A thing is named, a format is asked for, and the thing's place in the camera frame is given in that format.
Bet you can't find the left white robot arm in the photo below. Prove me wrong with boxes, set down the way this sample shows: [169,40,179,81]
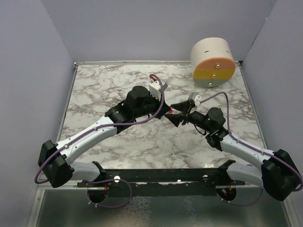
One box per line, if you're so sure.
[38,81,170,188]

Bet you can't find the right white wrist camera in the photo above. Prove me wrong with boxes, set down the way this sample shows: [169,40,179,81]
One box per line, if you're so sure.
[188,92,202,108]

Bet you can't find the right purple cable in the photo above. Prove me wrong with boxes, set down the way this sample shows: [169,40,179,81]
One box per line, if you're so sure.
[200,92,303,206]

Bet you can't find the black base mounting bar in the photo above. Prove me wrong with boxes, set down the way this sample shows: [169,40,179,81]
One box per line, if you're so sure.
[48,163,247,197]

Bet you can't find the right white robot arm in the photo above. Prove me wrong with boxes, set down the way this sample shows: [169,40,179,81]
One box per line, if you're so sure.
[165,101,303,201]

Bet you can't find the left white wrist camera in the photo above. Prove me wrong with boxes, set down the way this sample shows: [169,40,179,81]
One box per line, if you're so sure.
[149,80,161,101]

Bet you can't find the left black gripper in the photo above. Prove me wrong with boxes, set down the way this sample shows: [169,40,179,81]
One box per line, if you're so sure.
[134,91,171,120]

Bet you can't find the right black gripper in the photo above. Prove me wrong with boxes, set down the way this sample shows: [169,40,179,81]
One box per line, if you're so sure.
[165,100,213,133]

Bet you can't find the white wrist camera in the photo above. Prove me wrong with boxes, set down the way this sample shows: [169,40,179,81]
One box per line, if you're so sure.
[188,92,202,108]
[149,80,161,101]

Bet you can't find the round tricolour drawer cabinet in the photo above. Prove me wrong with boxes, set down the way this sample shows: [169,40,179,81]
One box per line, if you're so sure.
[190,37,236,88]

